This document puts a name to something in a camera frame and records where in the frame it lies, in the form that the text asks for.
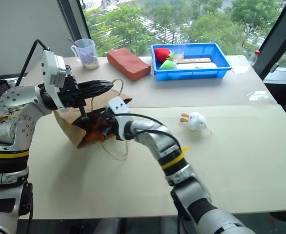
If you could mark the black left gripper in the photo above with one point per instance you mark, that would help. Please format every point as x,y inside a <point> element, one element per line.
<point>70,93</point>

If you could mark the red strawberry plush toy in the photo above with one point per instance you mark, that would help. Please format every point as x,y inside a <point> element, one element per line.
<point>161,54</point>

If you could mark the plastic bottle with red cap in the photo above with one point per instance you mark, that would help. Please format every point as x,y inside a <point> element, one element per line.
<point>254,58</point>

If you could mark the metal spoon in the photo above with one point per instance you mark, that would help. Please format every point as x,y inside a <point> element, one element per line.
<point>80,50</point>

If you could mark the red brick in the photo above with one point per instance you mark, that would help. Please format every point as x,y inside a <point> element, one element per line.
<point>129,64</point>

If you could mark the green plush toy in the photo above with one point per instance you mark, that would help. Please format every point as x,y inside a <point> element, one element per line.
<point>167,65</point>

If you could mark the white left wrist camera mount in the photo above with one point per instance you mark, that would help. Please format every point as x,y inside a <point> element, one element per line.
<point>50,73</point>

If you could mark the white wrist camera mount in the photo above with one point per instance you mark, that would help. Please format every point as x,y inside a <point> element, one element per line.
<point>50,73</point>
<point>118,104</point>

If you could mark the white rabbit plush toy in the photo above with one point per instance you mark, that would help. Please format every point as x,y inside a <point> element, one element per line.
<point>196,121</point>

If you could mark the white cylinder roll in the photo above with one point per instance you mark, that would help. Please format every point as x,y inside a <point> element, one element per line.
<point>196,66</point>

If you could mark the clear plastic measuring cup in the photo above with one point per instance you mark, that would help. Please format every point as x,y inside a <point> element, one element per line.
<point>86,54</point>

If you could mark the brown paper bag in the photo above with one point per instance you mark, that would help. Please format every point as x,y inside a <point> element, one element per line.
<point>67,126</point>

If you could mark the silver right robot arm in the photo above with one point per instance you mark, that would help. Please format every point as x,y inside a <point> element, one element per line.
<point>181,175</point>

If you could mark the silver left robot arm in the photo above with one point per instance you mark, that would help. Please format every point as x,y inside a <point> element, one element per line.
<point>10,122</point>

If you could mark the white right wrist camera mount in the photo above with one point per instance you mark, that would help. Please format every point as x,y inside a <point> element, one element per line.
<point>118,104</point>

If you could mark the orange plush toy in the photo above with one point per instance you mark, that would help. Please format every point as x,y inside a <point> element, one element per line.
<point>94,132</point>

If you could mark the blue plastic bin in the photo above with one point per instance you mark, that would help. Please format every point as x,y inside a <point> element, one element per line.
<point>194,73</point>

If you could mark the clear glass cup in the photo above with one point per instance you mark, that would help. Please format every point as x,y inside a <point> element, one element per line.
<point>181,46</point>

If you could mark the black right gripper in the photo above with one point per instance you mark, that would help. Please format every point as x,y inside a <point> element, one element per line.
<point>109,128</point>

